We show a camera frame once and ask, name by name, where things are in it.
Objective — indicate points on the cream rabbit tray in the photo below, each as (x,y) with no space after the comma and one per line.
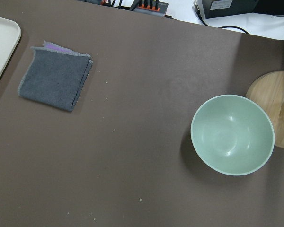
(10,34)

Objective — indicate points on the grey folded cloth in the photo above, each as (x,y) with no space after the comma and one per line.
(55,76)

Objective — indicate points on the green bowl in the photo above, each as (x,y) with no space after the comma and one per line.
(232,135)

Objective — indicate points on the right black orange usb hub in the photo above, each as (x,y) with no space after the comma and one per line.
(150,7)

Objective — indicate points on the black orange usb hub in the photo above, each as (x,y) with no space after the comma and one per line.
(108,3)
(150,7)

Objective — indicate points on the left black orange usb hub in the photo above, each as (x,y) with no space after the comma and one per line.
(108,3)

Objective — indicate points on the black power box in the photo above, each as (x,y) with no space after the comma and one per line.
(222,8)

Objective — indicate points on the wooden cup tree stand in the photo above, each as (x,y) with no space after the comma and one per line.
(268,92)

